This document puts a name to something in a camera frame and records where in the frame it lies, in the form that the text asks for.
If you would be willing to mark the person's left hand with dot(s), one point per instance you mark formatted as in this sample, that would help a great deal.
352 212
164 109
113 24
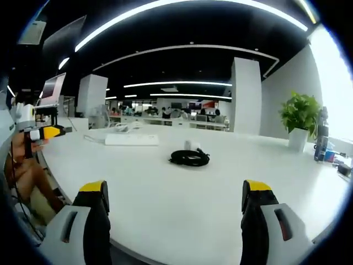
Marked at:
18 149

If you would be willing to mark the person's khaki shorts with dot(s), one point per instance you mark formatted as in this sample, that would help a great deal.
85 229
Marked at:
42 207

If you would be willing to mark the dark bottle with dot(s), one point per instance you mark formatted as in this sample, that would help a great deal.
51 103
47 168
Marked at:
321 138

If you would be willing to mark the white plant pot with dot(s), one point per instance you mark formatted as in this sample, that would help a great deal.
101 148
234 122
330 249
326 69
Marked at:
298 139

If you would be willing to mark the green potted plant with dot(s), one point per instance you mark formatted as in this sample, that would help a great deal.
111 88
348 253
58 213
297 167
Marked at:
300 113

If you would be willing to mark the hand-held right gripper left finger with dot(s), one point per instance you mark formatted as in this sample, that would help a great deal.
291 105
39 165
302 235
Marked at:
80 234

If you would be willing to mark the blue box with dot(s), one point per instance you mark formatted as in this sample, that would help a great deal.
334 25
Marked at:
329 154

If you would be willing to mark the curved ceiling light strip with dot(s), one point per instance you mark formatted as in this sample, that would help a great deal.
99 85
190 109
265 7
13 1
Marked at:
165 16

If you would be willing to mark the white desk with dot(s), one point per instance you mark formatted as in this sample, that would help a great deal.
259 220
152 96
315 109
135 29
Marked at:
171 198

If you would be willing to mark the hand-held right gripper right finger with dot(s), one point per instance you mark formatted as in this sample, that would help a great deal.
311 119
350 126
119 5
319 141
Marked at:
264 234

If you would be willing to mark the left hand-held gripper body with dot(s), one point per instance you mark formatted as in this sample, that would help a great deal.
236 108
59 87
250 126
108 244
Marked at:
26 116

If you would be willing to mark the computer monitor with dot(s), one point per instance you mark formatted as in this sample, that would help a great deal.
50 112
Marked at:
53 88

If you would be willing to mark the white charger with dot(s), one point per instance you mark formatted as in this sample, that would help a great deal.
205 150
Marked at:
189 145

